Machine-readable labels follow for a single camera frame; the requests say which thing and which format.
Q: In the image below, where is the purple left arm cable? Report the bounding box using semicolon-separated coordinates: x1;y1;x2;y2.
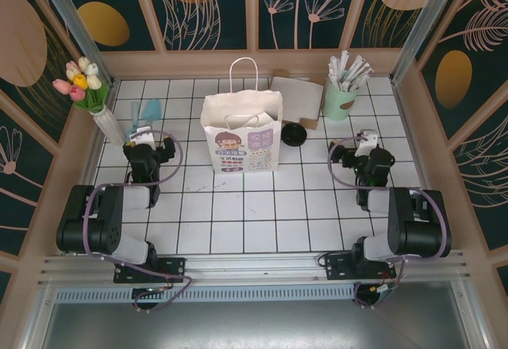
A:
83;128;194;314

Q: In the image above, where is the aluminium frame post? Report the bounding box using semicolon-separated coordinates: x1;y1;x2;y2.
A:
31;0;116;84
391;0;453;84

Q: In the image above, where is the white ribbed vase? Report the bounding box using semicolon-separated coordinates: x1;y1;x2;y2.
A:
91;109;126;146

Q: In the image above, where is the grey slotted cable duct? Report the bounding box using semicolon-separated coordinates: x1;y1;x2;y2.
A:
53;287;358;305

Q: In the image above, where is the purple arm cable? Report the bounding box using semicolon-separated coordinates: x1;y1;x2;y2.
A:
327;134;453;310
83;128;194;314

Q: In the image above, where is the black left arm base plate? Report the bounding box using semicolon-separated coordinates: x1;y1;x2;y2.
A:
114;256;187;285

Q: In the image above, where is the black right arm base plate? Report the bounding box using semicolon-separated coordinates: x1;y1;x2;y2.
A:
325;253;398;282

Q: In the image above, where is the white wrapped straw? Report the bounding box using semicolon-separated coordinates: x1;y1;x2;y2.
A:
347;56;365;86
339;50;350;85
351;61;370;88
327;56;341;86
352;67;374;90

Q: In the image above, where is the aluminium mounting rail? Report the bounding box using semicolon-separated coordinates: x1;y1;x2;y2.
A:
37;249;471;286

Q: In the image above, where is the artificial tulip bouquet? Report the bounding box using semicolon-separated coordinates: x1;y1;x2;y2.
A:
52;56;110;113

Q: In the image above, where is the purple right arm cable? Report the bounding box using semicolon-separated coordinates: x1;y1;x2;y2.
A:
327;134;453;310

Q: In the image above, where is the small green circuit board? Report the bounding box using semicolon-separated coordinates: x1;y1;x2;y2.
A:
371;283;399;299

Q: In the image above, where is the white printed paper bag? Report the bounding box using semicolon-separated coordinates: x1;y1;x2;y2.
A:
200;57;285;175

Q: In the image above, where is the mint green straw holder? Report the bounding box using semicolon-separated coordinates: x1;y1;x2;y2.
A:
321;82;360;121

